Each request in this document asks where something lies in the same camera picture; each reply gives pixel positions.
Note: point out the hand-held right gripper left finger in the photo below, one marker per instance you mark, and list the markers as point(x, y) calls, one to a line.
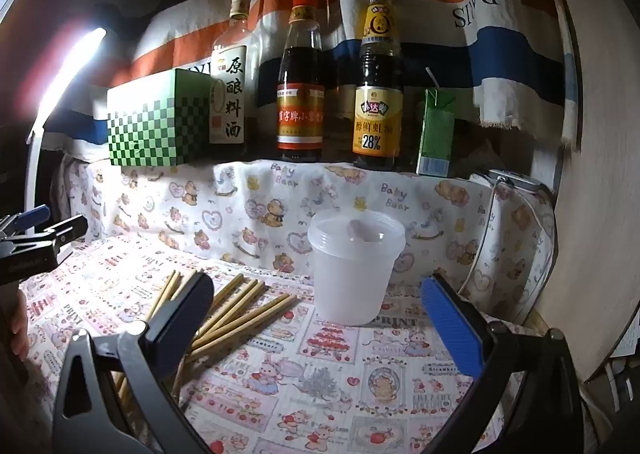
point(187, 314)

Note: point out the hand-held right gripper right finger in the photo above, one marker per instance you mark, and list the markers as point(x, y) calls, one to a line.
point(450, 329)

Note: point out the dark bottle with red cap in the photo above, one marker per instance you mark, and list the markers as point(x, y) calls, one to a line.
point(300, 83)

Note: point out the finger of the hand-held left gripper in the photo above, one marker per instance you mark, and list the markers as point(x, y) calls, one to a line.
point(30, 216)
point(65, 231)

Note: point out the white device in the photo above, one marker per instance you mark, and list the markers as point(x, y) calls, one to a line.
point(520, 182)

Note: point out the green checkered box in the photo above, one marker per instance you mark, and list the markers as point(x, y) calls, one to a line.
point(155, 133)

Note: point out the clear cooking wine bottle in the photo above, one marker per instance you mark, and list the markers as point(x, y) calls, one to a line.
point(227, 98)

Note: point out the translucent plastic cup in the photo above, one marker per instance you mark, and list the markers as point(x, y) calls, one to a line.
point(350, 279)

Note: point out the strawberry print cloth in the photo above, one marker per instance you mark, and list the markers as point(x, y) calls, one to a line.
point(325, 384)

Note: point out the bear print cloth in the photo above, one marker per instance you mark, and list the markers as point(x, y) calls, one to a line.
point(250, 204)

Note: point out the green drink carton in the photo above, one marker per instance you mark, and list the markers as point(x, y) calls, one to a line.
point(435, 133)

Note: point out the dark bottle with yellow label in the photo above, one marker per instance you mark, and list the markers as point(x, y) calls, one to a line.
point(377, 123)

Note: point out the wooden board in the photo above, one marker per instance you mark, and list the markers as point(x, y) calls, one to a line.
point(600, 184)

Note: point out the pile of bamboo chopsticks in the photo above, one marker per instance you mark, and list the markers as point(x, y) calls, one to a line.
point(240, 321)

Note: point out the white desk lamp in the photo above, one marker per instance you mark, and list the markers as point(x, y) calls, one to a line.
point(70, 68)

